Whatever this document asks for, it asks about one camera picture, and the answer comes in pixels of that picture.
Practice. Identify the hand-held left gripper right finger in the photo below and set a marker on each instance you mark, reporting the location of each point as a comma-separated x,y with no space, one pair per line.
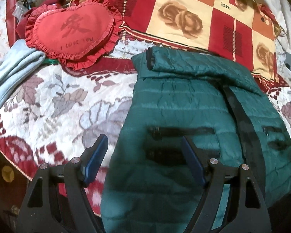
194,160

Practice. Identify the floral blanket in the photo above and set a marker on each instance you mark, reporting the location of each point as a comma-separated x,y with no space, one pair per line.
63,102

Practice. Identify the red heart pillow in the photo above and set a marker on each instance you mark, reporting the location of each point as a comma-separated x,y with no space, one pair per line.
70,29

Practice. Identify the green quilted jacket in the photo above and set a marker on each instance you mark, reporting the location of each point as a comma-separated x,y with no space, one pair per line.
184,102

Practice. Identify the red checkered rose pillow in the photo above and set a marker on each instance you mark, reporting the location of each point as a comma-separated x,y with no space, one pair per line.
184,17

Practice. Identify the light blue cloth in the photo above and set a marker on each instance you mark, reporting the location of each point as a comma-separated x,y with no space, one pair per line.
12,68

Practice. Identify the dark red cloth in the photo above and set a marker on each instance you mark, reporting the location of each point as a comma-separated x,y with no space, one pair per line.
21,26

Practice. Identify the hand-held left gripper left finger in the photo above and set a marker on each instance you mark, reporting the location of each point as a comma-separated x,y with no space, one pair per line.
95,157

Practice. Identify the white cloth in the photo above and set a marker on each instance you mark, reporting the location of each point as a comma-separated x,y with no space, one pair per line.
281,4

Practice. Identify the dark wooden furniture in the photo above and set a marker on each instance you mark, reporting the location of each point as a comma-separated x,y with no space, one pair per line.
4,194

